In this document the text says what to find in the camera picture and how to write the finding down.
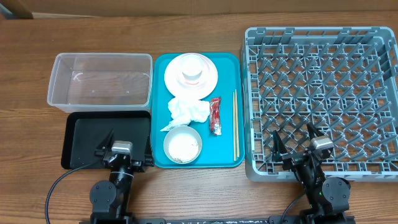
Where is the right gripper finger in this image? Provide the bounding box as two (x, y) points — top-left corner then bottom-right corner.
(307, 123), (324, 140)
(272, 130), (287, 159)

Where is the grey bowl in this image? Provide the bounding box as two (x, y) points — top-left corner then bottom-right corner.
(164, 126), (202, 164)

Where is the white rice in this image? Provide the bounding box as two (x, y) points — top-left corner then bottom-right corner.
(168, 133), (199, 163)

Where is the red sauce packet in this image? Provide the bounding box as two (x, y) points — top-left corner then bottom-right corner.
(210, 97), (221, 136)

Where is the white napkin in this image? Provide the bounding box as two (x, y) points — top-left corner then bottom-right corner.
(161, 98), (210, 132)

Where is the wooden chopstick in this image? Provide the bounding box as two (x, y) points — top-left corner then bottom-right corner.
(234, 90), (240, 159)
(233, 91), (237, 161)

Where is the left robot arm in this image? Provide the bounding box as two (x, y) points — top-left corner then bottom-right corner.
(90, 130), (154, 224)

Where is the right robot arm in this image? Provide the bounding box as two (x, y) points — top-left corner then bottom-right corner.
(272, 123), (356, 224)

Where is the grey dishwasher rack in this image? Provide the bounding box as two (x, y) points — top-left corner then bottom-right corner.
(241, 27), (397, 182)

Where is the black tray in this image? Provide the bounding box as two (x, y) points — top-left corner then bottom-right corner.
(61, 111), (151, 169)

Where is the teal serving tray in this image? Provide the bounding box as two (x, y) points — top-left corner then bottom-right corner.
(150, 53), (245, 169)

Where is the clear plastic bin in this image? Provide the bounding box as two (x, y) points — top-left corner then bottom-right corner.
(47, 53), (153, 113)

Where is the pink bowl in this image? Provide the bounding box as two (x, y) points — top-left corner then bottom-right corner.
(175, 53), (208, 88)

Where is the white plate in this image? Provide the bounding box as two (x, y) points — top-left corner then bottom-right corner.
(164, 54), (218, 100)

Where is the white cup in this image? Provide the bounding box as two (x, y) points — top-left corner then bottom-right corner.
(181, 54), (203, 81)

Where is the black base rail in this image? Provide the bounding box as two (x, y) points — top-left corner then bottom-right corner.
(79, 215), (355, 224)

